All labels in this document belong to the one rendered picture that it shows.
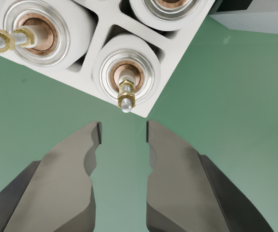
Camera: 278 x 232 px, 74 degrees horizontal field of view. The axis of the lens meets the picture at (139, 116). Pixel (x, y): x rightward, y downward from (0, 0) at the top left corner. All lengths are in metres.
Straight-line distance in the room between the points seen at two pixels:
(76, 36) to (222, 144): 0.57
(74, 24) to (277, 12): 0.26
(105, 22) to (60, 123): 0.37
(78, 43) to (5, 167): 0.61
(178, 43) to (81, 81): 0.18
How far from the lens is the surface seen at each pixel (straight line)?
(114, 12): 0.32
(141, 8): 0.25
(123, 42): 0.25
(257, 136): 0.74
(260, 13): 0.36
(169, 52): 0.33
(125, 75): 0.23
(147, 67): 0.25
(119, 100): 0.18
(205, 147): 0.68
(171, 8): 0.25
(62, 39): 0.26
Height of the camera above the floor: 0.50
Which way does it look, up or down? 62 degrees down
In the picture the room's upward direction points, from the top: 174 degrees clockwise
